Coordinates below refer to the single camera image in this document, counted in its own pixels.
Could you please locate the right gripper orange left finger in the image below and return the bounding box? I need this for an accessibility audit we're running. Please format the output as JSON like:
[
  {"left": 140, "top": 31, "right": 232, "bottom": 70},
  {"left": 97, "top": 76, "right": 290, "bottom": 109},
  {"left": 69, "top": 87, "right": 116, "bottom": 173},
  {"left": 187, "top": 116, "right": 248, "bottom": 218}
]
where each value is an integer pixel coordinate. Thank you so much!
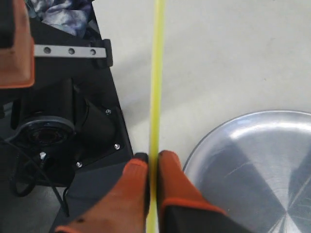
[{"left": 55, "top": 153, "right": 149, "bottom": 233}]

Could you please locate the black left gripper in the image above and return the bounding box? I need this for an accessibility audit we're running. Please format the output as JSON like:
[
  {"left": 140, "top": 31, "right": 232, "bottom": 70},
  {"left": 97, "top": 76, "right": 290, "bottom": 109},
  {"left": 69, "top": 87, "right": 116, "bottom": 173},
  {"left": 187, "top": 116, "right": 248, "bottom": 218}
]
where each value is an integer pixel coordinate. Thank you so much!
[{"left": 0, "top": 0, "right": 131, "bottom": 233}]

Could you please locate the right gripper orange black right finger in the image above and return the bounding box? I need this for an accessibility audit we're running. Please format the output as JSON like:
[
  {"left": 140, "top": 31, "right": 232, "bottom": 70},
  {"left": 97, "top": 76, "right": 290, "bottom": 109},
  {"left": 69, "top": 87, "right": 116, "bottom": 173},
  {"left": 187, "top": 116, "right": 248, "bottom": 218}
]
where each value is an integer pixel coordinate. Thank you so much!
[{"left": 157, "top": 150, "right": 245, "bottom": 233}]

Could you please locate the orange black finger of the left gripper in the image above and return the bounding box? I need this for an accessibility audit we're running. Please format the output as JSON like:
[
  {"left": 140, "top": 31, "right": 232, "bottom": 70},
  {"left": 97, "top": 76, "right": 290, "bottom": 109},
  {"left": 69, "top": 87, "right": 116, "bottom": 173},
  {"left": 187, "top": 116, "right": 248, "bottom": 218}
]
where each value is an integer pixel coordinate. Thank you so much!
[{"left": 0, "top": 0, "right": 35, "bottom": 88}]

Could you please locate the yellow-green thin object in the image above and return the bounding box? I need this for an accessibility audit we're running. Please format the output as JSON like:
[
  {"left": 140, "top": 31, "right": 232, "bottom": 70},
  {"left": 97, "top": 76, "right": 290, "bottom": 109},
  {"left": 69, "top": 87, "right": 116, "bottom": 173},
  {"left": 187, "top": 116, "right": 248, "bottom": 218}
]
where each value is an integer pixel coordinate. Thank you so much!
[{"left": 146, "top": 0, "right": 165, "bottom": 233}]

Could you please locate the round metal plate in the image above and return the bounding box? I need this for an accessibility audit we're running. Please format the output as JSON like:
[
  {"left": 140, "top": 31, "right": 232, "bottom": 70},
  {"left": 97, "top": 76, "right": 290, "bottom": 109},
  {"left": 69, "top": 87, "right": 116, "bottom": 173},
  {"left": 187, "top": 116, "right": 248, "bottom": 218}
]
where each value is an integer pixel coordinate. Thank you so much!
[{"left": 184, "top": 110, "right": 311, "bottom": 233}]

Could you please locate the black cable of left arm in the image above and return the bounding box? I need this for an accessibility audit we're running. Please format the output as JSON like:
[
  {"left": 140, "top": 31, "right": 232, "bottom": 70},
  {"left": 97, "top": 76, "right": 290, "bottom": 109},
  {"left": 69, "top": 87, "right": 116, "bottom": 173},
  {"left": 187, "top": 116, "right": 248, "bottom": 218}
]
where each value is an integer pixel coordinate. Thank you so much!
[{"left": 0, "top": 138, "right": 71, "bottom": 218}]

